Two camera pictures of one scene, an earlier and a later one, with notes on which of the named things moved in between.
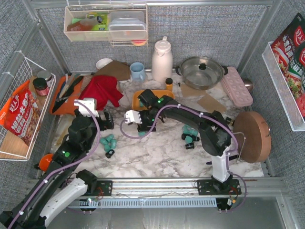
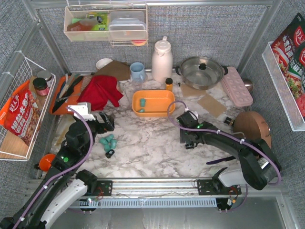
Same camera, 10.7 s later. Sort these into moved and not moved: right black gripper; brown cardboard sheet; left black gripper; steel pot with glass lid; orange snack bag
Moved: right black gripper
Not moved: brown cardboard sheet; left black gripper; steel pot with glass lid; orange snack bag
